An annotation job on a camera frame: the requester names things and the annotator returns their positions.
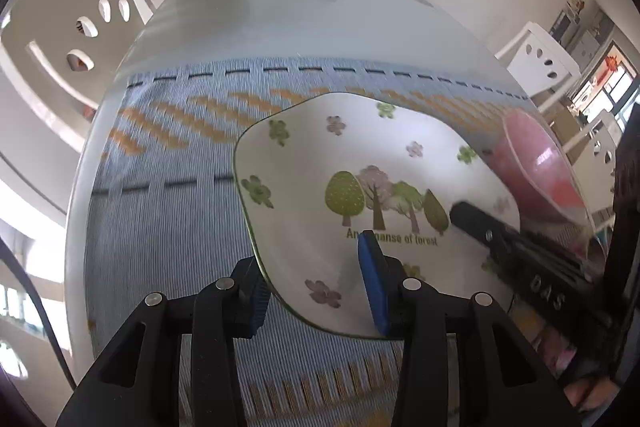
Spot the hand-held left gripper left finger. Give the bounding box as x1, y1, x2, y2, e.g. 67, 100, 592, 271
55, 257, 273, 427

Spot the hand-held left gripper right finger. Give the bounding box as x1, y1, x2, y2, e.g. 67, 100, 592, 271
357, 231, 583, 427

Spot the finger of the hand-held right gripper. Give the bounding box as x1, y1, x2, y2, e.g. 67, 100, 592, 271
449, 201, 598, 283

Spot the pink floral bowl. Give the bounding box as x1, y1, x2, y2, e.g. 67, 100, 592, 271
487, 111, 601, 258

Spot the white plate with tree print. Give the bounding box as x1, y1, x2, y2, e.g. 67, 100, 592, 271
232, 93, 523, 340

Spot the person's right hand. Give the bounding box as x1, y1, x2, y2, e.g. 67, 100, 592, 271
564, 374, 617, 412

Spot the person's dark clothing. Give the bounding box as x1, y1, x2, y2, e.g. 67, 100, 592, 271
607, 107, 640, 368

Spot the blue woven patterned table mat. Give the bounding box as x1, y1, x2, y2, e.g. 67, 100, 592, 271
82, 56, 601, 427

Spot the white dining chair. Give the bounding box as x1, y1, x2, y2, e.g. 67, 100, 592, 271
0, 0, 156, 152
495, 22, 582, 102
564, 111, 622, 188

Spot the black cable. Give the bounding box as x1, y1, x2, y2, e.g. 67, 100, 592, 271
0, 234, 77, 390

